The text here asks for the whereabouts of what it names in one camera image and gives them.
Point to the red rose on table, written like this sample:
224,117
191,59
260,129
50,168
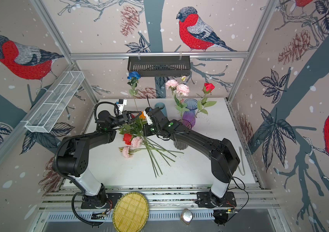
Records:
127,138

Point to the black hanging basket shelf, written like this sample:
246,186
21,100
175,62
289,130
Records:
160,66

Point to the pink grey glass vase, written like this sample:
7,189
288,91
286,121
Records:
180,145

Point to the blue artificial rose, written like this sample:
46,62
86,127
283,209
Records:
133,80

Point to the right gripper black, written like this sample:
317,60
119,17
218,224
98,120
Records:
147,128

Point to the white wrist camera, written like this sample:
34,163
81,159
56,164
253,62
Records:
121,103
147,120

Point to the yellow woven bamboo tray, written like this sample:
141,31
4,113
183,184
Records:
131,213

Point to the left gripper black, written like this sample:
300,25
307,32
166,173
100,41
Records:
126,118

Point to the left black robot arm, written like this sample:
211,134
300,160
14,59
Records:
72,156

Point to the blue purple glass vase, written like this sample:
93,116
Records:
189,117

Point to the white wire mesh basket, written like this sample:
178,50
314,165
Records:
48,113

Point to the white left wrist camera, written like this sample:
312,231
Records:
121,103

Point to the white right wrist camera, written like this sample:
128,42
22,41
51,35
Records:
147,120

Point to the orange artificial rose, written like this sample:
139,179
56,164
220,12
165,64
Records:
142,116

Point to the red artificial rose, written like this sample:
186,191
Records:
204,102

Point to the teal ceramic vase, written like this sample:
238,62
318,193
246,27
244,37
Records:
162,107

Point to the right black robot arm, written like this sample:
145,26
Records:
223,157

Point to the pink carnation bunch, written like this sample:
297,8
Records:
179,90
140,144

